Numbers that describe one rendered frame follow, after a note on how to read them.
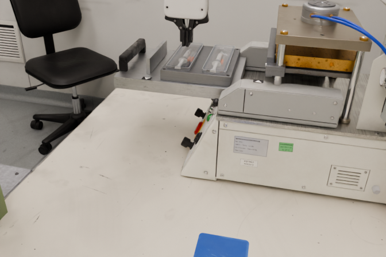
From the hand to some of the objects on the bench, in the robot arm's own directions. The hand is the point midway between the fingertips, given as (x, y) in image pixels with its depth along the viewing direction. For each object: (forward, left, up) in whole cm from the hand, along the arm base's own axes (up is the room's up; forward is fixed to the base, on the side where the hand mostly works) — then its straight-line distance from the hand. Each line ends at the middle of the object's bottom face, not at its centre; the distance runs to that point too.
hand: (186, 37), depth 95 cm
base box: (+29, -3, -30) cm, 42 cm away
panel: (+1, -1, -29) cm, 29 cm away
